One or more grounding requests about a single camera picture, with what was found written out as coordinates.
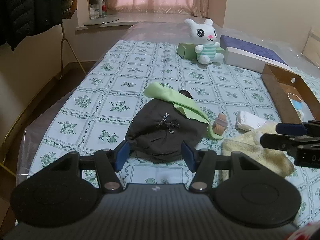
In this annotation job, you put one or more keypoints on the purple velvet scrunchie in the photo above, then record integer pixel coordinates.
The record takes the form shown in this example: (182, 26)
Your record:
(186, 93)

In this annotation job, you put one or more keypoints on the white tissue pack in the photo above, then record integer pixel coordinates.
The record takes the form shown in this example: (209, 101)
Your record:
(247, 121)

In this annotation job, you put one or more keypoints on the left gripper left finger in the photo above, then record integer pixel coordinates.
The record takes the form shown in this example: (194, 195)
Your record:
(108, 163)

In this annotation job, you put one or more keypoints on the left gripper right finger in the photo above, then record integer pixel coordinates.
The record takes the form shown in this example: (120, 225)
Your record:
(201, 162)

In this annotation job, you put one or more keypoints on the dark grey knit hat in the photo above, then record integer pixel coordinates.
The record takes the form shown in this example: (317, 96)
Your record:
(159, 129)

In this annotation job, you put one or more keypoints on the wooden headboard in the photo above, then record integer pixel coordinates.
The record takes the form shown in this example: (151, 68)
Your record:
(311, 49)

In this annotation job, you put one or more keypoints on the light green microfiber cloth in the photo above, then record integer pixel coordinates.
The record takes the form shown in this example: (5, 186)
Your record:
(183, 104)

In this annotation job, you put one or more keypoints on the standing fan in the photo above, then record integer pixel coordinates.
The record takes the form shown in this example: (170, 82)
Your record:
(102, 18)

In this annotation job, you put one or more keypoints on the blue face mask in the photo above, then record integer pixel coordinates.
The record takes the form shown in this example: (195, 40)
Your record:
(300, 106)

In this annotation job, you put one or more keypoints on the white plush bunny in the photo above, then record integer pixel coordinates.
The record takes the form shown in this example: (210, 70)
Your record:
(204, 37)

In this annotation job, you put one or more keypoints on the blue and white flat box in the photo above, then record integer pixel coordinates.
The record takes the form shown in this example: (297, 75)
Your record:
(249, 55)

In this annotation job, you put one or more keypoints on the small green carton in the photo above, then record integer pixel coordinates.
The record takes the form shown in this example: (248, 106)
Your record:
(186, 50)

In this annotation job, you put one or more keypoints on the black jacket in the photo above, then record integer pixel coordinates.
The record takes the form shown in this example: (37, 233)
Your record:
(22, 18)

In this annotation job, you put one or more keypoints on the cream fluffy towel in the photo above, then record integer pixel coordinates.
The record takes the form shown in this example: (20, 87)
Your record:
(249, 144)

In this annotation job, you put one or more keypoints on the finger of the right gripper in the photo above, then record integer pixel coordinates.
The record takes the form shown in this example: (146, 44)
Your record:
(280, 142)
(291, 129)

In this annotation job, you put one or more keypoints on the brown cardboard box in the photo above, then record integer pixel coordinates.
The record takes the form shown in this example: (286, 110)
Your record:
(283, 85)

